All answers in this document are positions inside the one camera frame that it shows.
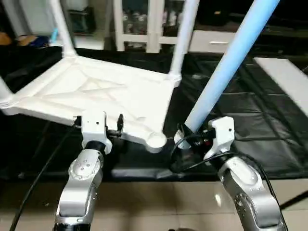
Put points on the white plastic table top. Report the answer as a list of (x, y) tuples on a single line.
[(110, 96)]

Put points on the black work mat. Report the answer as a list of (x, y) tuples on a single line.
[(250, 139)]

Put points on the white drawer unit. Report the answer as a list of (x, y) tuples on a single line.
[(211, 42)]

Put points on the white flat board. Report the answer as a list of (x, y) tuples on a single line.
[(284, 79)]

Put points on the white glass-door cabinet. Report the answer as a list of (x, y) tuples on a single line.
[(149, 24)]

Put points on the black stand leg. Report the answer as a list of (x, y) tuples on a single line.
[(294, 199)]

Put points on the blue plastic tool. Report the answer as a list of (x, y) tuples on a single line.
[(54, 34)]

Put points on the brown cardboard box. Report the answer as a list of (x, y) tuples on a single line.
[(29, 39)]

